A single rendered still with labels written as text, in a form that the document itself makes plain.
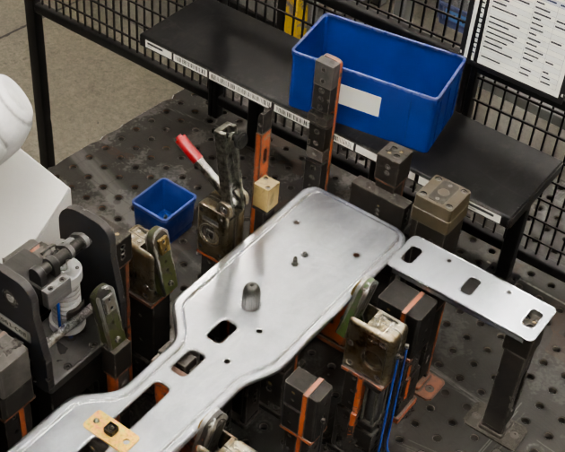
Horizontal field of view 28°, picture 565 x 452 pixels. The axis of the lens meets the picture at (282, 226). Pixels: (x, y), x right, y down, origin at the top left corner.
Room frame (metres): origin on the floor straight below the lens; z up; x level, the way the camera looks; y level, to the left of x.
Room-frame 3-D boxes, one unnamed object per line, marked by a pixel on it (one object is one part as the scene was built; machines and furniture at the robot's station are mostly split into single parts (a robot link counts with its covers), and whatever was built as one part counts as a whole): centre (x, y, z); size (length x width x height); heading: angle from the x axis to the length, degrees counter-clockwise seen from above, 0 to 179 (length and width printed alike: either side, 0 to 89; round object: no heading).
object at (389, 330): (1.24, -0.17, 0.87); 0.12 x 0.09 x 0.35; 57
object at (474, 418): (1.32, -0.43, 0.84); 0.11 x 0.06 x 0.29; 57
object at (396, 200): (1.62, -0.18, 0.85); 0.12 x 0.03 x 0.30; 57
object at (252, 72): (1.87, -0.09, 1.02); 0.90 x 0.22 x 0.03; 57
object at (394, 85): (1.83, -0.16, 1.10); 0.30 x 0.17 x 0.13; 67
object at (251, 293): (1.29, 0.04, 1.02); 0.03 x 0.03 x 0.07
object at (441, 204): (1.56, -0.28, 0.88); 0.08 x 0.08 x 0.36; 57
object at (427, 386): (1.42, -0.28, 0.84); 0.11 x 0.06 x 0.29; 57
